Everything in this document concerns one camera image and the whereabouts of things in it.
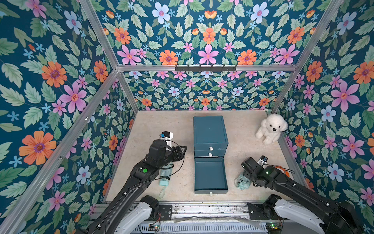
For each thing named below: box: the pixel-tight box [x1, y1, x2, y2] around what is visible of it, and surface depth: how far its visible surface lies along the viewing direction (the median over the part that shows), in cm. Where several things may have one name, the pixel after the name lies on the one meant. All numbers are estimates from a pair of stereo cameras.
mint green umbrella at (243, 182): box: [233, 172, 252, 191], surface depth 82 cm
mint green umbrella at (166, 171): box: [158, 163, 174, 199], surface depth 84 cm
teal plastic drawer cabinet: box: [193, 115, 229, 195], surface depth 84 cm
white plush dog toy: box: [255, 113, 288, 146], surface depth 93 cm
